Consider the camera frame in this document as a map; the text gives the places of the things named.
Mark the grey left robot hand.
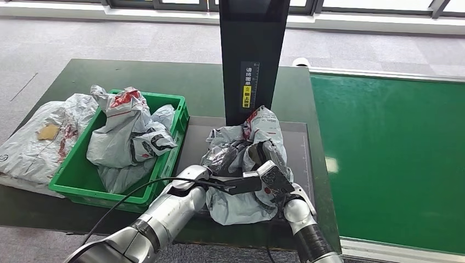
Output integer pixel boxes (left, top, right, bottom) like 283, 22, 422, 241
207, 140, 251, 176

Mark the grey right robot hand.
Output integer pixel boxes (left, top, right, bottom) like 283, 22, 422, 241
248, 141, 288, 171

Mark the grey parcel with red marks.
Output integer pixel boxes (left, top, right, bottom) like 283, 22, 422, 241
200, 105, 295, 226

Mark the plain grey plastic parcel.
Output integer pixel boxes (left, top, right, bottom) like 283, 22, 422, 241
97, 104, 176, 195

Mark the grey parcel with black lettering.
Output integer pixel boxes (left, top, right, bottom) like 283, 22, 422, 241
86, 84, 178, 169

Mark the black inbound scanner machine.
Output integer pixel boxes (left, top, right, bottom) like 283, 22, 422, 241
174, 0, 315, 222

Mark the grey parcel with brown patch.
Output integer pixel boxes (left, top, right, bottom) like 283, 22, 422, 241
0, 93, 99, 198

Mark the dark green table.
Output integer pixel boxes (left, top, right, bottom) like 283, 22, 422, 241
0, 59, 342, 253

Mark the green plastic crate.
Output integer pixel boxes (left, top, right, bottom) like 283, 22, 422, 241
48, 89, 190, 214

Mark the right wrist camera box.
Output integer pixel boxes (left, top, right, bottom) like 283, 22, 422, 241
256, 160, 296, 198

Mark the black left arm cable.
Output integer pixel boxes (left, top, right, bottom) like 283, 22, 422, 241
80, 176, 233, 248

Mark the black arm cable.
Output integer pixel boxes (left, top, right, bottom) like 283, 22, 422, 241
265, 225, 277, 263
80, 176, 233, 248

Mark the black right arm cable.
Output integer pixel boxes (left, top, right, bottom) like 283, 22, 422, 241
265, 225, 277, 263

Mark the silver conveyor frame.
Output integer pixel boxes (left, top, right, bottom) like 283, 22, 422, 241
309, 66, 465, 263

